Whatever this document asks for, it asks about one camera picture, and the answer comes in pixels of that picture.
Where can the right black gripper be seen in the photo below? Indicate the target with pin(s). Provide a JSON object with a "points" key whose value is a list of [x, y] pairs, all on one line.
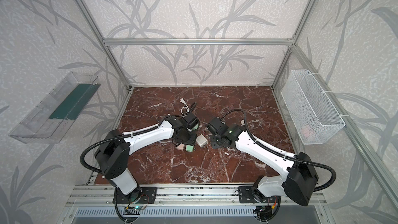
{"points": [[216, 143]]}

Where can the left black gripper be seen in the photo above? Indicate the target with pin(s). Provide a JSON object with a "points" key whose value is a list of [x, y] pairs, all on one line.
{"points": [[183, 138]]}

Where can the white plug adapter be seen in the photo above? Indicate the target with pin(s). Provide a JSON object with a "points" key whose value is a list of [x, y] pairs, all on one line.
{"points": [[201, 140]]}

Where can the white wire basket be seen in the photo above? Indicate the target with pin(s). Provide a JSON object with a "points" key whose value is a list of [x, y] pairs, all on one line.
{"points": [[314, 116]]}

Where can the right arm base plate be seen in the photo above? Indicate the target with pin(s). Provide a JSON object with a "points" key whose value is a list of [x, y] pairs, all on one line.
{"points": [[247, 195]]}

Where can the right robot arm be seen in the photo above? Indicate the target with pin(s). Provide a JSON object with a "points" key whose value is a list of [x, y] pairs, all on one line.
{"points": [[298, 176]]}

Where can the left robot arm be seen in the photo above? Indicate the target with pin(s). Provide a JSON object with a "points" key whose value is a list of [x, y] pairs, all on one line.
{"points": [[110, 156]]}

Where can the clear plastic wall tray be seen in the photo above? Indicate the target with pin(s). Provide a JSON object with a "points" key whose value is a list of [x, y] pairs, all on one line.
{"points": [[51, 119]]}

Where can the pink plug adapter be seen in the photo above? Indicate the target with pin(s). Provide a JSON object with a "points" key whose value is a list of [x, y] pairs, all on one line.
{"points": [[181, 147]]}

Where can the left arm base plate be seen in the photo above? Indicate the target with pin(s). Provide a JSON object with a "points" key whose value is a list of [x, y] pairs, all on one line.
{"points": [[141, 195]]}

